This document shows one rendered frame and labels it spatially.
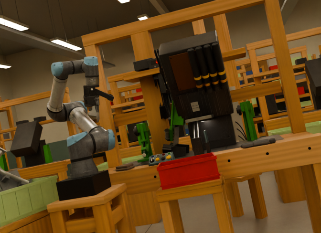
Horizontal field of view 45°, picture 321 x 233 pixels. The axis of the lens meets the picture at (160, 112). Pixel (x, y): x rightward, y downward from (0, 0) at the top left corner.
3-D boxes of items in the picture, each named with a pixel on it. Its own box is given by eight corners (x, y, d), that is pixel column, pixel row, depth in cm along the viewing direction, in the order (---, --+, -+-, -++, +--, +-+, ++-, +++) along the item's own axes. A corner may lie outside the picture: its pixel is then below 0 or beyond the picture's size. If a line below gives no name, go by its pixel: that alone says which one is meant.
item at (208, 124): (236, 143, 261) (226, 94, 262) (192, 152, 267) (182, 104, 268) (236, 141, 279) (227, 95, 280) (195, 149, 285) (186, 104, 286)
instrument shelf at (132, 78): (246, 52, 267) (244, 47, 267) (123, 80, 285) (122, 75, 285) (245, 57, 292) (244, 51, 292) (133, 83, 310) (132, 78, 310)
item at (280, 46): (306, 131, 271) (277, -4, 274) (108, 168, 301) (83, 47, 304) (304, 130, 280) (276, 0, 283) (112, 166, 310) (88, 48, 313)
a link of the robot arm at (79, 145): (67, 160, 211) (62, 136, 211) (90, 155, 218) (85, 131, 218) (74, 159, 200) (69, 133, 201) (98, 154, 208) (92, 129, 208)
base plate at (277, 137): (285, 142, 230) (284, 139, 230) (112, 174, 252) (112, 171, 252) (278, 137, 271) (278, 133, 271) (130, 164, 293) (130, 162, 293)
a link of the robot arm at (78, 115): (93, 158, 210) (58, 117, 251) (118, 153, 218) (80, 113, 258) (94, 139, 205) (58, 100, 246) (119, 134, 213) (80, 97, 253)
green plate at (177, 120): (182, 132, 251) (184, 100, 251) (170, 131, 253) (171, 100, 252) (185, 131, 263) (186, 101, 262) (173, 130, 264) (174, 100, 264)
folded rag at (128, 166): (135, 167, 244) (134, 163, 244) (127, 170, 237) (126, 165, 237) (123, 169, 250) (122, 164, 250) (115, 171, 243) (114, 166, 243)
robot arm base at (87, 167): (89, 176, 199) (85, 157, 199) (64, 180, 204) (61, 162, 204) (103, 171, 213) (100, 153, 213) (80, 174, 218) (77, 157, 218)
